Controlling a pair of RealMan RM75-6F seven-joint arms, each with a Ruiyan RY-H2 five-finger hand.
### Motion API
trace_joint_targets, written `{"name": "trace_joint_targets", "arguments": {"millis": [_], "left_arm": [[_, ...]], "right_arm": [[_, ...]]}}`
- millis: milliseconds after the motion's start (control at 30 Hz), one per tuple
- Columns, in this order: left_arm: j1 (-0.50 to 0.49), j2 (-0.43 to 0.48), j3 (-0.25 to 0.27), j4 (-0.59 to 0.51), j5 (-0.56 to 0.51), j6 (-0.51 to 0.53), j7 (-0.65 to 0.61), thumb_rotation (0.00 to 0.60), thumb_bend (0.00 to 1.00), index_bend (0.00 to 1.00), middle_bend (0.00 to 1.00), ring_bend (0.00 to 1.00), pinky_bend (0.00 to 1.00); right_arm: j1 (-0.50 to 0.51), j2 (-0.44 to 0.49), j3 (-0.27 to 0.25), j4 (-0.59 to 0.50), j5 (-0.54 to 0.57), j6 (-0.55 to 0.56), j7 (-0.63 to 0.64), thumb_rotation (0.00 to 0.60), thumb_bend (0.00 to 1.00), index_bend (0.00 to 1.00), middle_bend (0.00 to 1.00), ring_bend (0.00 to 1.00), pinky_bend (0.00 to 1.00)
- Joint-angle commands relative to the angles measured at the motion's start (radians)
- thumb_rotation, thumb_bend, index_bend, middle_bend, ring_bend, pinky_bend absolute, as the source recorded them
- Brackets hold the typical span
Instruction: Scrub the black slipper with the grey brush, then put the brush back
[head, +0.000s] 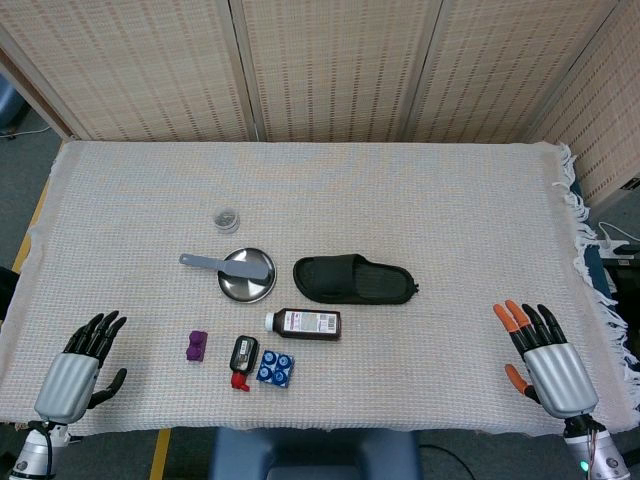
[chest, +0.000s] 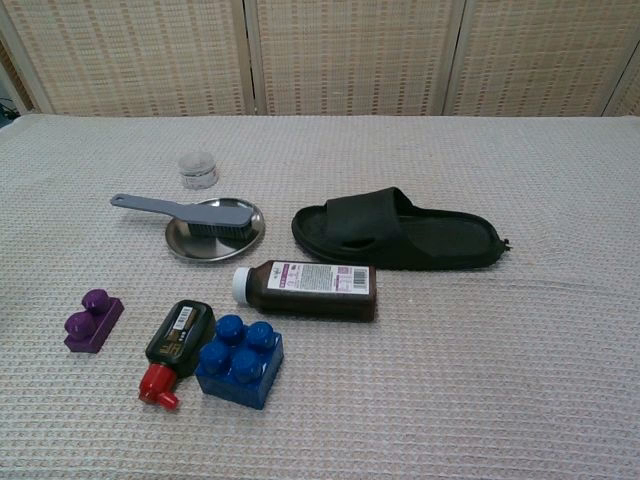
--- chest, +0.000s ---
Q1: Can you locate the black slipper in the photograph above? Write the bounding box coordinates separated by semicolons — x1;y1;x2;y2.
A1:
290;186;514;273

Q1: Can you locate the grey brush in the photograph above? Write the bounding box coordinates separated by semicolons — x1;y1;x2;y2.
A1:
109;193;257;239

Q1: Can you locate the brown bottle with white cap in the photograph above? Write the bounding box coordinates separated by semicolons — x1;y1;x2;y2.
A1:
231;259;378;324

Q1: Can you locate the round steel plate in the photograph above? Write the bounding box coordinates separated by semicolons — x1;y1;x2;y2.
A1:
165;197;266;264

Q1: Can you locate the blue toy building block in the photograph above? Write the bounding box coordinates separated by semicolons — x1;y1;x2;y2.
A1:
194;314;285;413

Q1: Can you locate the beige waffle table cloth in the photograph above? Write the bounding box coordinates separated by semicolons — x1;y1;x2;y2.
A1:
0;113;640;480

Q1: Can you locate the black bottle with red cap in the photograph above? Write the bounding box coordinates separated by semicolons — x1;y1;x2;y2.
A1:
138;299;216;412

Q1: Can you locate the woven folding screen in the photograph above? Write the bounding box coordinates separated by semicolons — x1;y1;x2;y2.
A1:
0;0;640;119

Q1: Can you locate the purple toy building block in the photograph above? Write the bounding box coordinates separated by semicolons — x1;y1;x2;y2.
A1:
63;289;126;356

